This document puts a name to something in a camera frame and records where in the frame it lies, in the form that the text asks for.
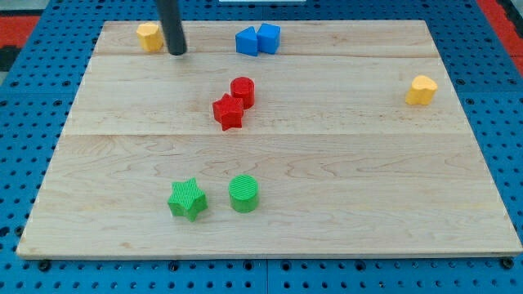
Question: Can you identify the blue triangle block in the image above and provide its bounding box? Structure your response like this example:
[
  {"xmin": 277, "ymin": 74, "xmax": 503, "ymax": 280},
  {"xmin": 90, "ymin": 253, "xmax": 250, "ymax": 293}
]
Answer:
[{"xmin": 235, "ymin": 26, "xmax": 258, "ymax": 56}]

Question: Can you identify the green cylinder block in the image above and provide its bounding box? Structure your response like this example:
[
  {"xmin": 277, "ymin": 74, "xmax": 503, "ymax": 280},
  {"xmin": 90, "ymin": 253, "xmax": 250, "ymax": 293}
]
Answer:
[{"xmin": 229, "ymin": 174, "xmax": 259, "ymax": 213}]

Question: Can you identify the red star block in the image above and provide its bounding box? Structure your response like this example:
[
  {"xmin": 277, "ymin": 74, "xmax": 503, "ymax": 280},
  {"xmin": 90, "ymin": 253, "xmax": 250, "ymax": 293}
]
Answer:
[{"xmin": 212, "ymin": 93, "xmax": 244, "ymax": 131}]

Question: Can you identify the red cylinder block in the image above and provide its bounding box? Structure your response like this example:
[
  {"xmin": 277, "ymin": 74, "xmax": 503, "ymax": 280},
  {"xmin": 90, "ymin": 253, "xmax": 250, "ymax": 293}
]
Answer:
[{"xmin": 230, "ymin": 77, "xmax": 255, "ymax": 109}]

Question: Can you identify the light wooden board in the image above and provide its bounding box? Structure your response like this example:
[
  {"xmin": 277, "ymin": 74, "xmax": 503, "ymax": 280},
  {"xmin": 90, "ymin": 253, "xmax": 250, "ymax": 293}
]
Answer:
[{"xmin": 17, "ymin": 20, "xmax": 522, "ymax": 260}]

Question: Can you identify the green star block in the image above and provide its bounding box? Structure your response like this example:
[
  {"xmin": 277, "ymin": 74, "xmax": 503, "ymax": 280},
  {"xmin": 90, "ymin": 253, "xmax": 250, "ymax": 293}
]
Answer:
[{"xmin": 167, "ymin": 178, "xmax": 208, "ymax": 222}]

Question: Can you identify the blue cube block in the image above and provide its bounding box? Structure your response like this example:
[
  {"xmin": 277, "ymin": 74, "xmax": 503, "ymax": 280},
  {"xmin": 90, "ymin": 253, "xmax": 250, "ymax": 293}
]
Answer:
[{"xmin": 257, "ymin": 23, "xmax": 281, "ymax": 55}]

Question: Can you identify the yellow hexagon block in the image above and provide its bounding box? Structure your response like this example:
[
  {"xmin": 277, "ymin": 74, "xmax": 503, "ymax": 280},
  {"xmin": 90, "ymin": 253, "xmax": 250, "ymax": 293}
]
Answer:
[{"xmin": 136, "ymin": 22, "xmax": 163, "ymax": 52}]

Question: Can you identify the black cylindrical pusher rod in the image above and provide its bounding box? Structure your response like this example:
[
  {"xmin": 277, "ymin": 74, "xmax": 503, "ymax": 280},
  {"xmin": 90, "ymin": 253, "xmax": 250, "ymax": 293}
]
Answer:
[{"xmin": 155, "ymin": 0, "xmax": 187, "ymax": 56}]

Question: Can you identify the yellow heart block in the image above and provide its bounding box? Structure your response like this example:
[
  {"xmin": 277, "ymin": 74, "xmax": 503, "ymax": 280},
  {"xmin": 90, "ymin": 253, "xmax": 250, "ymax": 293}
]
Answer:
[{"xmin": 405, "ymin": 75, "xmax": 438, "ymax": 105}]

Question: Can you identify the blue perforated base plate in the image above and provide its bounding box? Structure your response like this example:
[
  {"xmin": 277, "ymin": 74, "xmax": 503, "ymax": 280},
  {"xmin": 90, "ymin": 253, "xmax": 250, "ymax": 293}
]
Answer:
[{"xmin": 1, "ymin": 1, "xmax": 522, "ymax": 293}]

